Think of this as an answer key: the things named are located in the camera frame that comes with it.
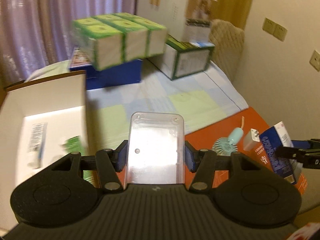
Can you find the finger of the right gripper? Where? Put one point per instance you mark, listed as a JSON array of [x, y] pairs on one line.
[[311, 143], [294, 153]]

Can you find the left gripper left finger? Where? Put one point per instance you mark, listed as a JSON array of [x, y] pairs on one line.
[[109, 162]]

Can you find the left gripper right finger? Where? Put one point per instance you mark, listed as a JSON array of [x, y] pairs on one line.
[[202, 163]]

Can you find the blue white small box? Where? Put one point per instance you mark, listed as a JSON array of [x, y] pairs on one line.
[[275, 139]]

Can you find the mint handheld fan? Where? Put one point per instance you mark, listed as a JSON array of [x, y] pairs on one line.
[[227, 145]]

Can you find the white power adapter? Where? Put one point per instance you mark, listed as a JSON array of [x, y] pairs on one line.
[[251, 139]]

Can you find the clear plastic case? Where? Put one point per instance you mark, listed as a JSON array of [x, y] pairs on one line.
[[155, 152]]

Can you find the red Motul cardboard sheet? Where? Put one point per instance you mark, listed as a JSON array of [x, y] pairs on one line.
[[205, 137]]

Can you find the checked blue green cloth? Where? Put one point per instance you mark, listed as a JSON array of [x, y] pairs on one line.
[[201, 99]]

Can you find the brown open shoe box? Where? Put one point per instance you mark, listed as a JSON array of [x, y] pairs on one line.
[[37, 119]]

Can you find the blue flat box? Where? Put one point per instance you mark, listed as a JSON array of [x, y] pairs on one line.
[[123, 74]]

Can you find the green white carton box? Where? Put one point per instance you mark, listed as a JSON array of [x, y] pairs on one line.
[[181, 59]]

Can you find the green tissue pack bundle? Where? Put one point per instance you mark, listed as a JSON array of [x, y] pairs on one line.
[[113, 39]]

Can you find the beige quilted chair cover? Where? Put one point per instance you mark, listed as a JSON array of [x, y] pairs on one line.
[[229, 44]]

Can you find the tall white product box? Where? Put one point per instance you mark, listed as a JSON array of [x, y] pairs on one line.
[[190, 20]]

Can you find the purple curtain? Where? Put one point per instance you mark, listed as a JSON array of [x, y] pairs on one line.
[[36, 33]]

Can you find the wall socket plate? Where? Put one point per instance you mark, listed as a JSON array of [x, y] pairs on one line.
[[315, 60]]

